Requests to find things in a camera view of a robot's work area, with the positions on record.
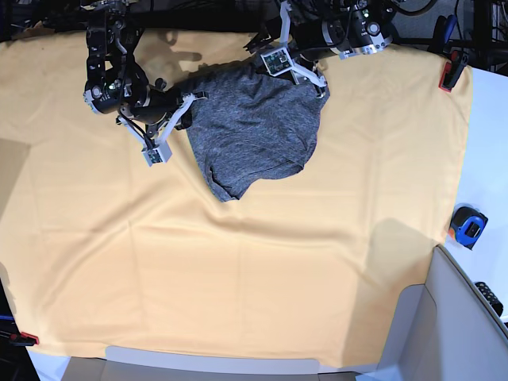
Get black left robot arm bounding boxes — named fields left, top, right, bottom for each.
left=273, top=1, right=392, bottom=98

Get white cardboard box bottom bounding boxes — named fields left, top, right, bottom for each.
left=61, top=346, right=378, bottom=380

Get red black clamp right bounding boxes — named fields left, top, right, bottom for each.
left=439, top=51, right=469, bottom=93

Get black studded remote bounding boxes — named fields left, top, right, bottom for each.
left=475, top=282, right=504, bottom=317

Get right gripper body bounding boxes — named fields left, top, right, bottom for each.
left=117, top=87, right=209, bottom=148

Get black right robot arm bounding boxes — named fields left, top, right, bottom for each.
left=82, top=1, right=279, bottom=153

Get red black clamp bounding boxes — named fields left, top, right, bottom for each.
left=8, top=333, right=39, bottom=347
left=439, top=51, right=469, bottom=93

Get yellow table cloth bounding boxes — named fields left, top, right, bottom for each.
left=1, top=33, right=473, bottom=368

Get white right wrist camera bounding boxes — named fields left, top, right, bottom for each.
left=142, top=142, right=172, bottom=167

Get white cardboard box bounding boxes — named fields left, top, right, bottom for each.
left=61, top=346, right=378, bottom=380
left=374, top=245, right=507, bottom=380

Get blue black tape measure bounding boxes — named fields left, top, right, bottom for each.
left=448, top=205, right=488, bottom=250

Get red black clamp left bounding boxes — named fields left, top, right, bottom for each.
left=8, top=333, right=39, bottom=347

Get white cardboard box right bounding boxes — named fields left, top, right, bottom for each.
left=374, top=245, right=507, bottom=380

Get grey long-sleeve shirt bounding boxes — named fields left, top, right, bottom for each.
left=176, top=60, right=329, bottom=202

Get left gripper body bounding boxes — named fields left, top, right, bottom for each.
left=279, top=1, right=341, bottom=98

